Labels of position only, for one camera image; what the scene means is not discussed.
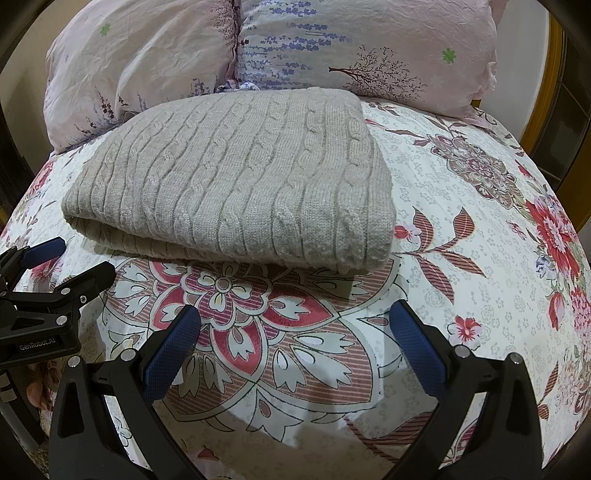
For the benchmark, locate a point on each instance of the pink floral pillow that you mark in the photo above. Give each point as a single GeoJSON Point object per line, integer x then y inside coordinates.
{"type": "Point", "coordinates": [138, 60]}
{"type": "Point", "coordinates": [369, 46]}

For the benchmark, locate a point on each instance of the yellow wooden frame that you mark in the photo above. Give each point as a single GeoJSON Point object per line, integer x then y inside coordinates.
{"type": "Point", "coordinates": [545, 87]}

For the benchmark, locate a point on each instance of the floral bed sheet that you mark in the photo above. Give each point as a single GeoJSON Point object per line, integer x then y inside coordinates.
{"type": "Point", "coordinates": [415, 277]}

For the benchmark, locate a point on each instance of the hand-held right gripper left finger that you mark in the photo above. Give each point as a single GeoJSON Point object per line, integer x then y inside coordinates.
{"type": "Point", "coordinates": [171, 346]}

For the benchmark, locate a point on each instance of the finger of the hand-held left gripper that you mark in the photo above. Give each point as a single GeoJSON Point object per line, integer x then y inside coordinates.
{"type": "Point", "coordinates": [83, 281]}
{"type": "Point", "coordinates": [46, 249]}

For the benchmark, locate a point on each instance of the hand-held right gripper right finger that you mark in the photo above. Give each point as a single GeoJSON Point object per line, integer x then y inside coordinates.
{"type": "Point", "coordinates": [418, 346]}

